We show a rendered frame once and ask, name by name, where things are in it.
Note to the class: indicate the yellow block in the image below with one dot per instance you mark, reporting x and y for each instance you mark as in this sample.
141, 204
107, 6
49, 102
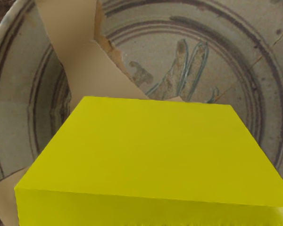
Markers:
151, 160

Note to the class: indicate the grey painted ceramic plate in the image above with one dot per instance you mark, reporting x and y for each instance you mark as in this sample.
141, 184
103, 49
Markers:
202, 58

